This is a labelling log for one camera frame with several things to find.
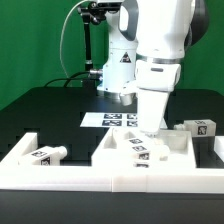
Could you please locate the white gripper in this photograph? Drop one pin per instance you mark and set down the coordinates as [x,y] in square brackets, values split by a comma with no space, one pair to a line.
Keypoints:
[154,84]

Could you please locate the white square tabletop panel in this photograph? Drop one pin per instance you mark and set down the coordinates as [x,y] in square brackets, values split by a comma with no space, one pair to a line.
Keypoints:
[179,142]

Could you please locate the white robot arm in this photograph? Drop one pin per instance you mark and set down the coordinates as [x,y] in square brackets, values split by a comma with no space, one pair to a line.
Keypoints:
[162,31]

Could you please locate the white sheet with fiducial tags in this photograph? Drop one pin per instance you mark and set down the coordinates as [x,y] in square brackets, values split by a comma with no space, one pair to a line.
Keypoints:
[101,119]

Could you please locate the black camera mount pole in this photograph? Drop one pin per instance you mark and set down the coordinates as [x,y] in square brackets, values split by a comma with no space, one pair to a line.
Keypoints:
[90,14]

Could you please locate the white U-shaped fence wall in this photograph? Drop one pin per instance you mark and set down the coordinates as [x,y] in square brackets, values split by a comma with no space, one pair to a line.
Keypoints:
[14,176]

